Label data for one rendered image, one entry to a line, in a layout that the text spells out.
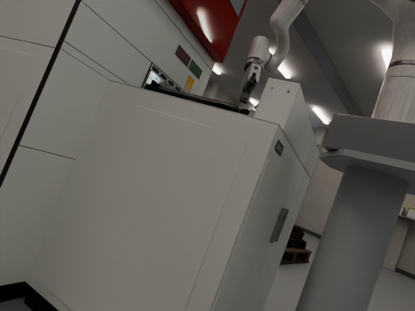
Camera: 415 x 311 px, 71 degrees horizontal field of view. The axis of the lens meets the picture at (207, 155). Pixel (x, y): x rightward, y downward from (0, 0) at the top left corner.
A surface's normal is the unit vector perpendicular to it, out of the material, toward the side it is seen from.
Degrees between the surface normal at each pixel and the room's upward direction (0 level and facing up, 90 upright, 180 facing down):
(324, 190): 90
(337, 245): 90
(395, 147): 90
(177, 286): 90
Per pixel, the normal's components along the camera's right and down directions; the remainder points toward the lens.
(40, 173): 0.84, 0.29
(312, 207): -0.61, -0.29
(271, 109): -0.40, -0.22
